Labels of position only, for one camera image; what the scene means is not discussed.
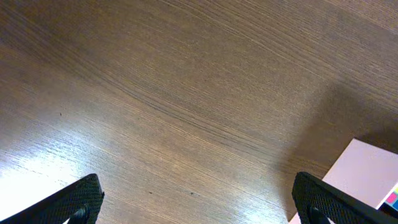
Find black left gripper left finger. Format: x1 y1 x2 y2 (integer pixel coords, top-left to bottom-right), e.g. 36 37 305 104
1 174 104 224

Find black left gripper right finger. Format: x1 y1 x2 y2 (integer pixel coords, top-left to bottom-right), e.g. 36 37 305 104
292 172 397 224

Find white cardboard box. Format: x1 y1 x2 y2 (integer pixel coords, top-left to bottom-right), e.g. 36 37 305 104
289 139 397 224

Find colourful puzzle cube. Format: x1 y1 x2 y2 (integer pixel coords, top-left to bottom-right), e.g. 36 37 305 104
385 187 398 211

